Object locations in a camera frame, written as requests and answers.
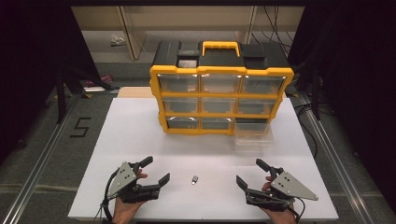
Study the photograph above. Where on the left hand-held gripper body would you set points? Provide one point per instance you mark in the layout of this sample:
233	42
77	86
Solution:
124	179

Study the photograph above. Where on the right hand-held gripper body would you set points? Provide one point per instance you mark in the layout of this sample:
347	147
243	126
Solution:
285	186

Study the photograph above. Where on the clear plastic drawer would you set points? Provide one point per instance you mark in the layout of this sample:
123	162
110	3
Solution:
252	137

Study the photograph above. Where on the small silver black metal part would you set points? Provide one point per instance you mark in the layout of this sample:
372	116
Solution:
195	179

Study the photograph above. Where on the person's right hand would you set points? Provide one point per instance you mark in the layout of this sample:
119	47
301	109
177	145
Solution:
280	217

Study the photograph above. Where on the person's left hand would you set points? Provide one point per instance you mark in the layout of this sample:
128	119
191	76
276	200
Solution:
124	211

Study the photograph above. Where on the light wooden board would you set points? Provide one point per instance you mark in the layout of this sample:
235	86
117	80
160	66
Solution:
134	92

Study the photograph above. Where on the yellow black drawer organizer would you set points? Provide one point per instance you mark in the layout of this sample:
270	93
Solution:
218	90

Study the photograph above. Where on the pink object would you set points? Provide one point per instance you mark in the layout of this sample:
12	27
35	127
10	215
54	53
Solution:
102	79

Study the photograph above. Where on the black metal stand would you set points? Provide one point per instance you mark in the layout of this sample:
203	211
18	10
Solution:
61	96

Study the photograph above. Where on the white crumpled cloth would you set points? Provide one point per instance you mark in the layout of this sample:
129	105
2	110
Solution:
117	40

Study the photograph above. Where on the dark curtain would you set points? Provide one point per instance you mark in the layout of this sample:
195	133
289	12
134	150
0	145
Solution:
358	77
28	62

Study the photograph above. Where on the beige wooden shelf unit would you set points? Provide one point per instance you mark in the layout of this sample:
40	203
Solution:
186	18

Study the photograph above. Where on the aluminium floor rail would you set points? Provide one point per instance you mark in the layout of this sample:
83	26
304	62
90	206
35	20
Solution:
40	161
336	161

